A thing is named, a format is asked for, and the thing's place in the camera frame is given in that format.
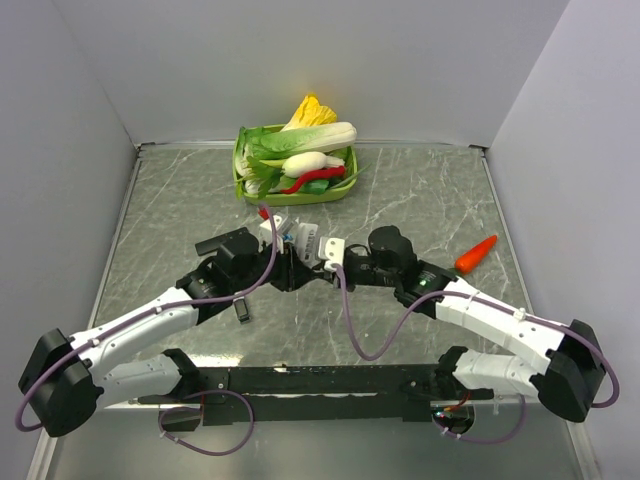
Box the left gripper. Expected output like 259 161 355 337
231 235 316 292

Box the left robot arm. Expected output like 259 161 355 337
14 224 314 437

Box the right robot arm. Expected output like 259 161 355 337
318 226 607 423

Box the black remote control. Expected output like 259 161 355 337
233 297 251 324

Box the green plastic tray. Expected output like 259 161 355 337
240 125 358 206

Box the green parsley sprig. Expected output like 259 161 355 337
233 156 284 199

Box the red chili pepper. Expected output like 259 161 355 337
280 166 346 194

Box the white toy radish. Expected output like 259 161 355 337
281 152 345 178

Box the orange toy carrot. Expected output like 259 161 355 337
454 235 498 275

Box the black base bar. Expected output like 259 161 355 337
138 364 494 426

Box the long green napa cabbage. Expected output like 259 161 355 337
248 122 357 160

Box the small green bok choy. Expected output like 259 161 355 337
233 127 267 179

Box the yellow toy cabbage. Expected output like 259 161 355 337
282 93 337 131

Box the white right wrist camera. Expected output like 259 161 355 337
318 236 346 273

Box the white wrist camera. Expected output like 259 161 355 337
318 236 346 273
258 214 298 253

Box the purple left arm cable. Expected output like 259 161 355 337
14 202 279 432

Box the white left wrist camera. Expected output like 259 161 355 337
258 214 298 253

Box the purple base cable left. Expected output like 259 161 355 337
158 387 257 457

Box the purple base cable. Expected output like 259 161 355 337
158 387 257 457
432 389 529 446

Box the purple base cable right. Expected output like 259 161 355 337
432 389 529 446

